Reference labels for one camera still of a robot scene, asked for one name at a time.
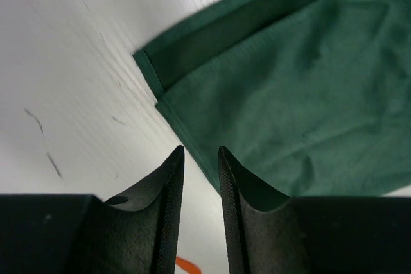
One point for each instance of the orange plastic knife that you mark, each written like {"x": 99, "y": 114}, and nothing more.
{"x": 187, "y": 266}

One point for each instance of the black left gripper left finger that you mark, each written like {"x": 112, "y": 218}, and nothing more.
{"x": 135, "y": 231}

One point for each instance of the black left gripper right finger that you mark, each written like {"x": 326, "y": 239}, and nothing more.
{"x": 267, "y": 231}

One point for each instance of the green cloth napkin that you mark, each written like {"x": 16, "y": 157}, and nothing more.
{"x": 313, "y": 96}

